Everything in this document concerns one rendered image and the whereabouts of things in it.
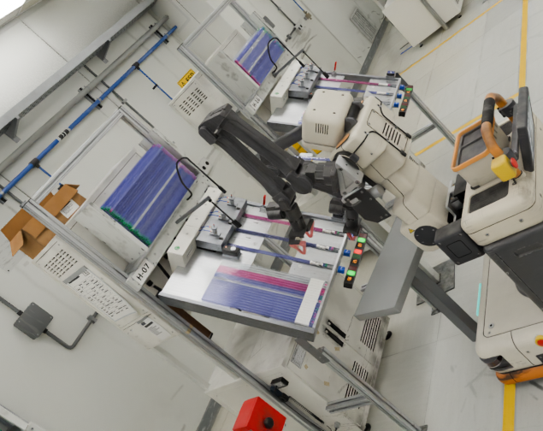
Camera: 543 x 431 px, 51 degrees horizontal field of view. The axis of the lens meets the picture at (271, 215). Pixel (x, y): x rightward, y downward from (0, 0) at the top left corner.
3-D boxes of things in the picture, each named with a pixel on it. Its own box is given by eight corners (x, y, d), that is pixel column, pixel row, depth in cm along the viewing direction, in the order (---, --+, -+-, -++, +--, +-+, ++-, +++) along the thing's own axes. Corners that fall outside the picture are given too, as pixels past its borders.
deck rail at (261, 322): (315, 339, 236) (315, 329, 232) (313, 342, 235) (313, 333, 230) (162, 300, 255) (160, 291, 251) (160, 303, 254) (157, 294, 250)
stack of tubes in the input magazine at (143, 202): (197, 176, 288) (157, 140, 281) (150, 245, 253) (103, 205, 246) (185, 186, 297) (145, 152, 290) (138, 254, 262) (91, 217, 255)
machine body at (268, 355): (398, 324, 320) (322, 256, 303) (373, 439, 272) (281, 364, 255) (319, 351, 363) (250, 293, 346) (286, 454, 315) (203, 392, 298)
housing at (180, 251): (226, 209, 300) (223, 188, 291) (186, 276, 267) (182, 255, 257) (212, 206, 302) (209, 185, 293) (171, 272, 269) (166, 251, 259)
